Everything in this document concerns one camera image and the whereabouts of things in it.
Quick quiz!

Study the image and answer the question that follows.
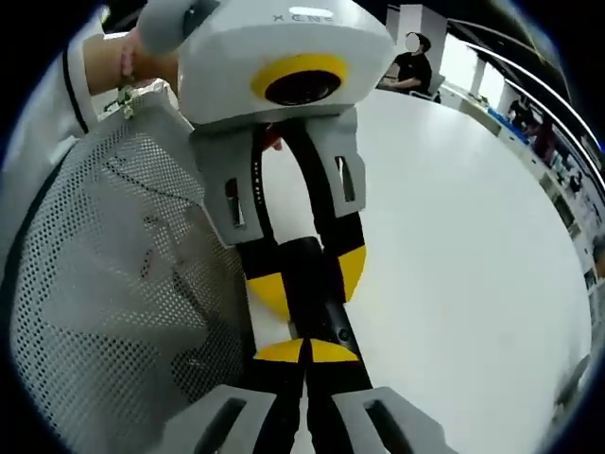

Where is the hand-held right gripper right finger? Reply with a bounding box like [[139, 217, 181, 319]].
[[307, 338, 455, 454]]

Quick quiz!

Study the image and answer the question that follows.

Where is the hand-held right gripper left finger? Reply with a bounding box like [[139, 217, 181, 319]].
[[163, 338, 308, 454]]

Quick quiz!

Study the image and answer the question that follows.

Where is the black remote control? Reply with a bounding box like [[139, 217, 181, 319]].
[[277, 236, 365, 360]]

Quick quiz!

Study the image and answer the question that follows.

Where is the grey office chair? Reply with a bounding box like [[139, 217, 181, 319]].
[[408, 87, 443, 104]]

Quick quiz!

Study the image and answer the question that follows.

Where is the white shirt with black trim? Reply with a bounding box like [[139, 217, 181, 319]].
[[0, 35, 193, 228]]

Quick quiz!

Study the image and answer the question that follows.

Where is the bead bracelet with charm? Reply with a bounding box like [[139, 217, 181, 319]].
[[99, 40, 141, 120]]

